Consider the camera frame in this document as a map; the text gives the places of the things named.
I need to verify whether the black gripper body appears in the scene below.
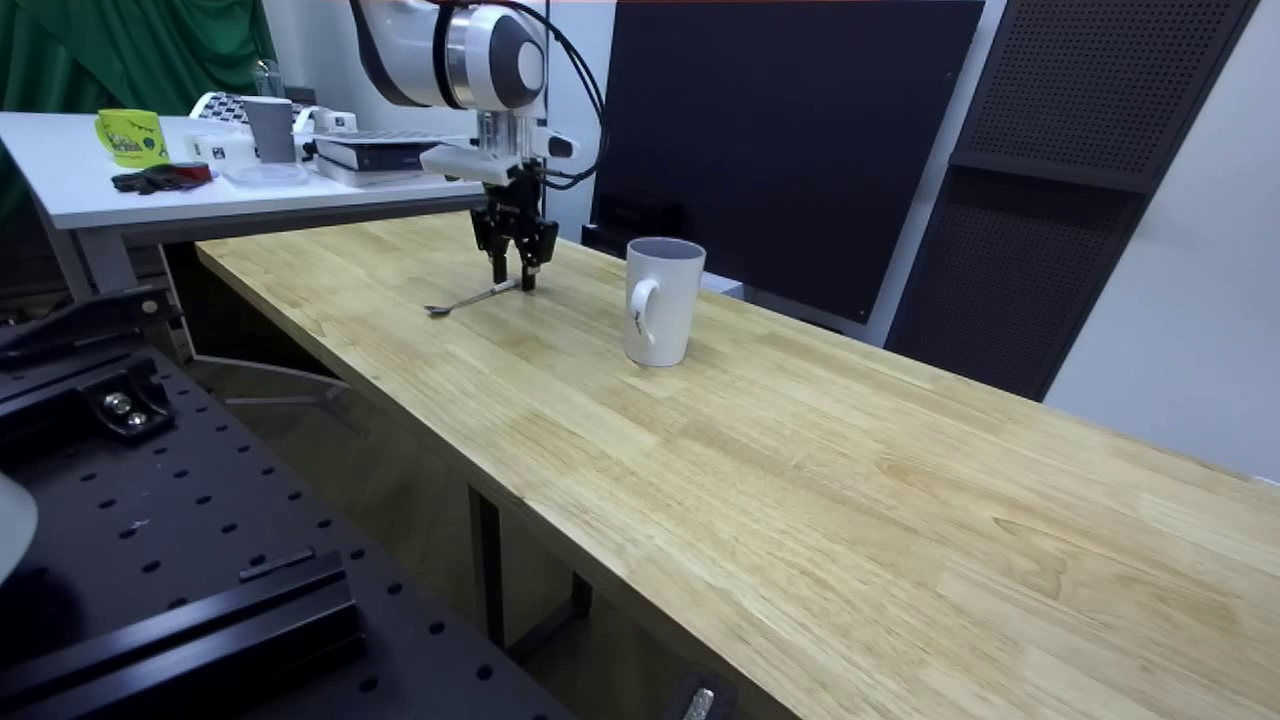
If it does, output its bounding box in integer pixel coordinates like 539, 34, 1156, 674
463, 172, 554, 244

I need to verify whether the metal spoon with white handle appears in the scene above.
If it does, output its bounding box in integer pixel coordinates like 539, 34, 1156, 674
423, 275, 521, 325

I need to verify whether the white ceramic mug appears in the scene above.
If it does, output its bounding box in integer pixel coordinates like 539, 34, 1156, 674
620, 231, 711, 370

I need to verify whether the stack of dark books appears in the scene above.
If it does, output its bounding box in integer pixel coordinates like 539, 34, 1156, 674
313, 128, 471, 188

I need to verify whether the grey cup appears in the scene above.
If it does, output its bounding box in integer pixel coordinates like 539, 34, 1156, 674
234, 92, 298, 167

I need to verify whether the small black red item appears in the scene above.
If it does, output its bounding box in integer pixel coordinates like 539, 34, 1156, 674
107, 160, 220, 199

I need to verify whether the yellow green bag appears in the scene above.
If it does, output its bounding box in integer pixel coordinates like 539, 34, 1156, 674
91, 103, 173, 172

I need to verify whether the black perforated breadboard platform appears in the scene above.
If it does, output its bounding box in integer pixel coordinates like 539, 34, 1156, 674
0, 341, 572, 720

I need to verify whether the green curtain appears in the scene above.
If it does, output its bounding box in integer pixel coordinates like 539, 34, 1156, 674
0, 0, 279, 121

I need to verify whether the white side table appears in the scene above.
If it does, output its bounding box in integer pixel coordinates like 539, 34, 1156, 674
0, 109, 514, 299

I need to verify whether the black equipment base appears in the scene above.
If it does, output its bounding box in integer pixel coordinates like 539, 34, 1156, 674
0, 281, 182, 370

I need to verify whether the white round disc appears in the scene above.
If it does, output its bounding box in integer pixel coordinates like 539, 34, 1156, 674
0, 468, 42, 588

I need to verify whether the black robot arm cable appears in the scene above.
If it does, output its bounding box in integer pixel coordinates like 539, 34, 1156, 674
506, 0, 606, 193

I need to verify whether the black bracket with metal bolts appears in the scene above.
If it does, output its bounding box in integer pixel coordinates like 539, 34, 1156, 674
82, 375, 181, 442

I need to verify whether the silver aluminium post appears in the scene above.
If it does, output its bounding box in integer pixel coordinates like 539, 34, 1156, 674
858, 0, 1011, 346

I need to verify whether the black aluminium rail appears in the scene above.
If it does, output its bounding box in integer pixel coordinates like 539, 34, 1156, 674
0, 549, 369, 720

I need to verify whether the dark perforated wall panel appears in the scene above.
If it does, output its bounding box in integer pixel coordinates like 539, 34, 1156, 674
882, 0, 1262, 404

